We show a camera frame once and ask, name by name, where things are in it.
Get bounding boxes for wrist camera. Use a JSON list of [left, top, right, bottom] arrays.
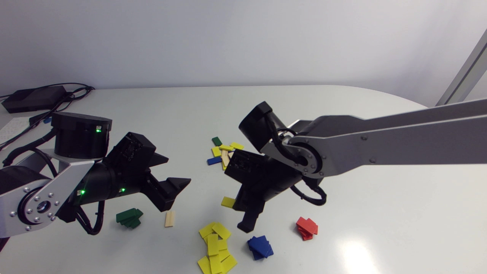
[[106, 132, 157, 174], [224, 149, 269, 182]]

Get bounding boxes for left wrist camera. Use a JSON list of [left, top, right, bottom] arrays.
[[106, 132, 157, 174]]

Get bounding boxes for pile of red wooden blocks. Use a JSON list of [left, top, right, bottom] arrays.
[[296, 217, 318, 241]]

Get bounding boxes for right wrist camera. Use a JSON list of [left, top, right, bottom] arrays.
[[224, 149, 269, 182]]

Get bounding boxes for pile of blue wooden blocks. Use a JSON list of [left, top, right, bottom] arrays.
[[247, 236, 274, 261]]

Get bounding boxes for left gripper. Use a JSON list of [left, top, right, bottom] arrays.
[[72, 152, 191, 212]]

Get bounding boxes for pile of yellow wooden blocks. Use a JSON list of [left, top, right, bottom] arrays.
[[197, 233, 238, 274]]

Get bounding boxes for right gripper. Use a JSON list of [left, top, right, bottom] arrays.
[[233, 157, 306, 233]]

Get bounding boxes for pile of green wooden blocks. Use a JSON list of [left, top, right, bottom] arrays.
[[116, 208, 144, 229]]

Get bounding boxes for black power brick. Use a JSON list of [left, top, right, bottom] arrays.
[[1, 86, 68, 113]]

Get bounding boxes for white paper sheet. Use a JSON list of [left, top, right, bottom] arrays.
[[0, 117, 30, 144]]

